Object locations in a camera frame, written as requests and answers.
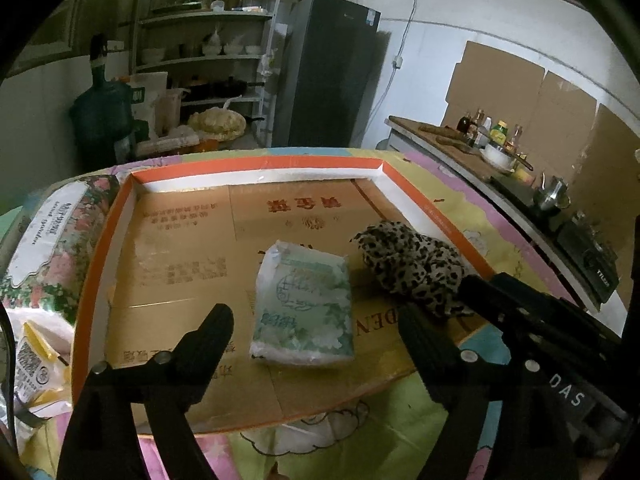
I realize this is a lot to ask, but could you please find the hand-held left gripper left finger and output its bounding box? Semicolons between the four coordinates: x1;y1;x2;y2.
55;303;235;480

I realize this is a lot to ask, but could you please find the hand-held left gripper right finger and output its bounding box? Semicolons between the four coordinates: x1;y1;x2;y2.
399;304;583;480

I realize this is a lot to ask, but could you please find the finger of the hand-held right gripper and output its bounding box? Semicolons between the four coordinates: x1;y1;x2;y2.
457;271;526;356

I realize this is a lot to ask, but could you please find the leopard print cloth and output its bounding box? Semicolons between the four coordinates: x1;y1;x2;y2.
349;220;476;318

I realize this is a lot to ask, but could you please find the green-print tissue pack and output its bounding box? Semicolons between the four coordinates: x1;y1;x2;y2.
248;240;357;368

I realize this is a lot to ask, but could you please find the orange-rimmed cardboard tray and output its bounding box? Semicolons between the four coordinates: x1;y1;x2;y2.
70;156;506;436

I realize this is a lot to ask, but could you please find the black gas stove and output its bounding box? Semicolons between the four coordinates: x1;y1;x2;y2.
552;212;626;306

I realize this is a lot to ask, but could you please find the kitchen counter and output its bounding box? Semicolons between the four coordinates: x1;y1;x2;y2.
387;115;626;331

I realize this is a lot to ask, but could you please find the metal kettle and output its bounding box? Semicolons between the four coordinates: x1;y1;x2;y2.
532;175;571;211

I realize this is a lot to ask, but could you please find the white bowl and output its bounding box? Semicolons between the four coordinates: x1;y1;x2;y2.
479;141;518;169

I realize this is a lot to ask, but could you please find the row of condiment bottles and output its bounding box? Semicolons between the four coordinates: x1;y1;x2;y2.
457;109;526;155

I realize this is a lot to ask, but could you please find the wooden cutting board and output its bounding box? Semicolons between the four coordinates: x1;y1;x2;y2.
389;116;483;155

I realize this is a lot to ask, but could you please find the white plastic bag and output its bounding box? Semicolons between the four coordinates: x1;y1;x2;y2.
0;305;76;441

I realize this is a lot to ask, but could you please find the floral tissue pack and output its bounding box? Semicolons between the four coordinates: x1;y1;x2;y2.
0;172;128;326

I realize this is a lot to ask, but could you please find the pale leafy cabbage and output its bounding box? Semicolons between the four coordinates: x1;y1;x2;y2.
187;107;248;142

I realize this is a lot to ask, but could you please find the translucent plastic pitcher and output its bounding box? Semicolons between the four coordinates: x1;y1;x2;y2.
156;89;189;136

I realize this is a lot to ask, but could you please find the blue water jug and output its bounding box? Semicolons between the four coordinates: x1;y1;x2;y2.
69;34;136;171

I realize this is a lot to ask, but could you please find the white carton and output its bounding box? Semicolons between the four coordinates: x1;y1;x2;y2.
130;72;169;136

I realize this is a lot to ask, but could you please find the black pan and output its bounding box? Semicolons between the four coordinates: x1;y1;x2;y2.
187;77;264;104

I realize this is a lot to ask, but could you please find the dark grey refrigerator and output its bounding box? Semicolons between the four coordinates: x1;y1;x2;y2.
274;0;383;150

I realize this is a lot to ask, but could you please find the white shelf rack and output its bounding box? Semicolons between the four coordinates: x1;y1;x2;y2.
131;0;283;148

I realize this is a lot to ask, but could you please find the cardboard wall sheet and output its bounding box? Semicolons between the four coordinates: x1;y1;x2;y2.
444;40;548;128
570;104;640;306
532;71;598;181

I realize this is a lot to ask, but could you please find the window frame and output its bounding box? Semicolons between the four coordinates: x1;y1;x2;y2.
10;0;141;78

